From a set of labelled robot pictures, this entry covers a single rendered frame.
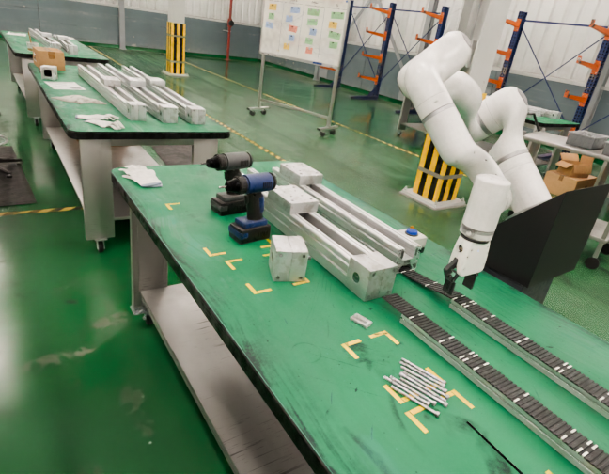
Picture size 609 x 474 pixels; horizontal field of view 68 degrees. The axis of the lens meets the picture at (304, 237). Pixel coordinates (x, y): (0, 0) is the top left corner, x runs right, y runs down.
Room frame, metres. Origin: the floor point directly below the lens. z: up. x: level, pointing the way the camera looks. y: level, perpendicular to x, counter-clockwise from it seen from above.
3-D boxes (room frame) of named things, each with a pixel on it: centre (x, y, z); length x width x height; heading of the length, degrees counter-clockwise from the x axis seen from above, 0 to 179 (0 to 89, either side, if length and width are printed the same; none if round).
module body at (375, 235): (1.59, -0.09, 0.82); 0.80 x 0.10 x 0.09; 36
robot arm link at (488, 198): (1.12, -0.45, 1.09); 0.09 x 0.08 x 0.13; 142
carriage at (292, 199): (1.48, 0.06, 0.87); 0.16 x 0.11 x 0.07; 36
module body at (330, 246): (1.48, 0.06, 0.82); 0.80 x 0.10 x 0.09; 36
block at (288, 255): (1.15, 0.03, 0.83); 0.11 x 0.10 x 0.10; 105
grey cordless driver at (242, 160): (1.52, 0.31, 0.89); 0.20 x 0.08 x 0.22; 135
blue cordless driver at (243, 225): (1.32, 0.20, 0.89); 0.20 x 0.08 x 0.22; 134
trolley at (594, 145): (3.84, -2.12, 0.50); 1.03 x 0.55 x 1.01; 49
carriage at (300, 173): (1.80, 0.05, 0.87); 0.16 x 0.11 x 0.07; 36
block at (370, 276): (1.13, -0.21, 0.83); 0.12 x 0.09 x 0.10; 126
